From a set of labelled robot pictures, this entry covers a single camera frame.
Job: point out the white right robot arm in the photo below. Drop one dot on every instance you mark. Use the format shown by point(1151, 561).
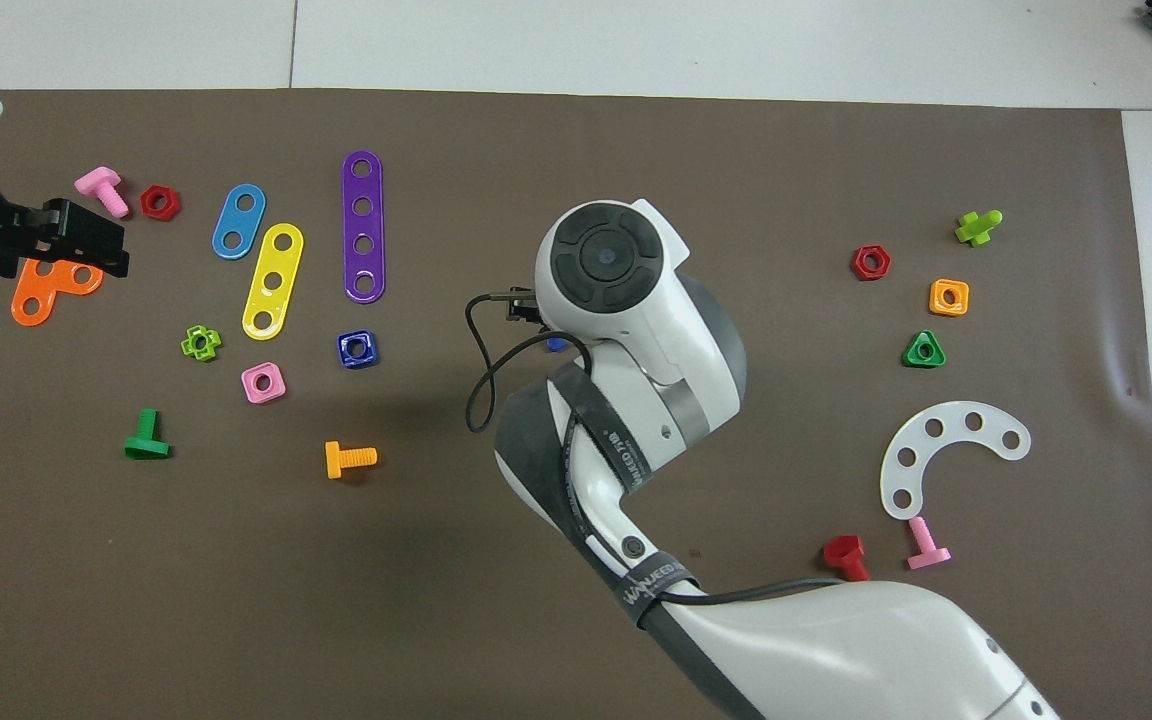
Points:
point(636, 400)

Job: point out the green plastic screw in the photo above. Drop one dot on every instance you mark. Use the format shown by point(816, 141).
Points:
point(146, 445)

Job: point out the orange square nut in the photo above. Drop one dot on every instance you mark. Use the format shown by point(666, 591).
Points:
point(936, 306)

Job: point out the pink square nut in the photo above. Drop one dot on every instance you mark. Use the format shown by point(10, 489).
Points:
point(249, 393)

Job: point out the lime green cross nut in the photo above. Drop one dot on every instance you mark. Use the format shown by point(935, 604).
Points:
point(187, 347)

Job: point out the white curved perforated plate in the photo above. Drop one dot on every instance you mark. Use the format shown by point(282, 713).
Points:
point(954, 420)

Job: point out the red hexagon nut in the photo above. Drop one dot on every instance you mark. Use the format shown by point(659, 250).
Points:
point(147, 203)
point(858, 265)

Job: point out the orange plastic screw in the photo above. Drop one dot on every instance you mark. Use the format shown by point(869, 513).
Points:
point(336, 460)

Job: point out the red plastic screw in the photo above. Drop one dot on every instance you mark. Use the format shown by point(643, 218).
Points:
point(841, 550)

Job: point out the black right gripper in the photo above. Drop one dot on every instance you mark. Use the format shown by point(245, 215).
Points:
point(524, 306)

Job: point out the purple four-hole strip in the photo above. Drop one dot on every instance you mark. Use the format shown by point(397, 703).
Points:
point(364, 225)

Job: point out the blue square nut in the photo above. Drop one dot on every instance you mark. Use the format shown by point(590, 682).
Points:
point(345, 358)

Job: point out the yellow three-hole strip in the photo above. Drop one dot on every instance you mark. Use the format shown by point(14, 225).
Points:
point(279, 262)

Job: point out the brown table mat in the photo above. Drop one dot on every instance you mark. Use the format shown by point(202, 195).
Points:
point(236, 600)

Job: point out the blue two-hole strip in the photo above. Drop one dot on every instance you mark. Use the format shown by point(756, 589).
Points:
point(240, 221)

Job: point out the lime green cross screw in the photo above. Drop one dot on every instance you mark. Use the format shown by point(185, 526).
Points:
point(976, 230)

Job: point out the pink plastic screw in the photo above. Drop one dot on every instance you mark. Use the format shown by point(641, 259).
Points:
point(96, 183)
point(926, 555)

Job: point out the orange heart-shaped plate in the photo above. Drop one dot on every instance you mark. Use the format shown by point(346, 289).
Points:
point(51, 292)

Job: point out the green triangle nut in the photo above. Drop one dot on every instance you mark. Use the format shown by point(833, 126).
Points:
point(911, 358)

